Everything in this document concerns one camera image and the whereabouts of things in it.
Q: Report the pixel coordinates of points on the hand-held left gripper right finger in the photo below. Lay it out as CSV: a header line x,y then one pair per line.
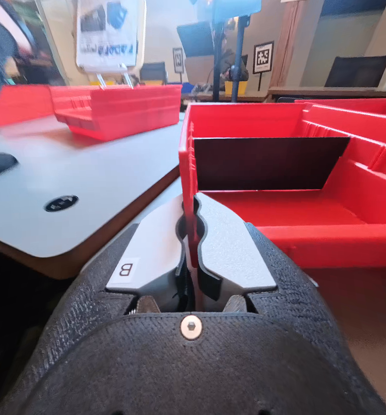
x,y
232,256

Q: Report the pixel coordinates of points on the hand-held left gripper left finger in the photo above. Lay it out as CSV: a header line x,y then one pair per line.
x,y
154,253

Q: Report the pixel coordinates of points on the red bin with black divider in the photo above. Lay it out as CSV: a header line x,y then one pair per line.
x,y
309,240

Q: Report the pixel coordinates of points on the black round table grommet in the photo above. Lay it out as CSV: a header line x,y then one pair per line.
x,y
60,203

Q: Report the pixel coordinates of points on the red plastic bin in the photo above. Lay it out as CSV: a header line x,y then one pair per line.
x,y
342,106
17,105
124,110

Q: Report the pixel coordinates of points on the yellow bin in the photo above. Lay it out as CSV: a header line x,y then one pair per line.
x,y
235,88

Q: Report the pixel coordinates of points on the black light stand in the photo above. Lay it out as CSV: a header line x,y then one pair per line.
x,y
237,64
217,64

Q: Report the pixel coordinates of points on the small fiducial marker sign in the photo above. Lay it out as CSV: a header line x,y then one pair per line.
x,y
178,60

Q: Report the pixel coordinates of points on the large fiducial marker sign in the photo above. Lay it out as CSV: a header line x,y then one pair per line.
x,y
263,57

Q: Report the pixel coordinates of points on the black flat panel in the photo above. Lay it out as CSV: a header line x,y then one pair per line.
x,y
194,40

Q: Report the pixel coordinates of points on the small instruction poster on stand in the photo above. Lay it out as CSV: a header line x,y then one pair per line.
x,y
108,32

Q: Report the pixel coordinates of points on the led light panel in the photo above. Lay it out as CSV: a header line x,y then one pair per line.
x,y
235,9

